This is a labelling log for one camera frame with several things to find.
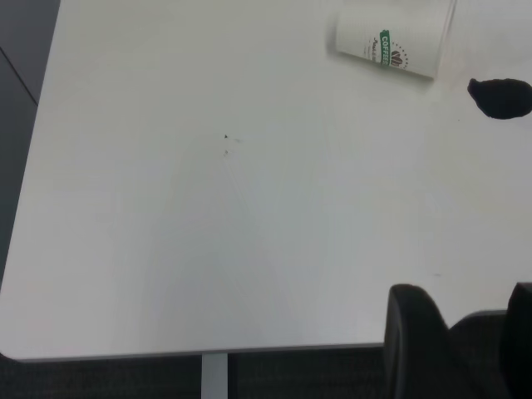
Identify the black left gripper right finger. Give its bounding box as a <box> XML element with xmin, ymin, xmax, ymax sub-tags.
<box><xmin>500</xmin><ymin>281</ymin><xmax>532</xmax><ymax>399</ymax></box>

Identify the white table leg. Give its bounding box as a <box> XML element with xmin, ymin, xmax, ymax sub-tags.
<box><xmin>201</xmin><ymin>352</ymin><xmax>229</xmax><ymax>399</ymax></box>

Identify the white paper coffee cup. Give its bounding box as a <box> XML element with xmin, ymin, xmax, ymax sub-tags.
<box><xmin>324</xmin><ymin>0</ymin><xmax>458</xmax><ymax>82</ymax></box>

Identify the dark coffee spill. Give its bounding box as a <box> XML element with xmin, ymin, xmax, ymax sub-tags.
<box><xmin>467</xmin><ymin>77</ymin><xmax>532</xmax><ymax>121</ymax></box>

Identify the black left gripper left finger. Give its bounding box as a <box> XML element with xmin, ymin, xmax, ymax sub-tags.
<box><xmin>382</xmin><ymin>283</ymin><xmax>458</xmax><ymax>399</ymax></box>

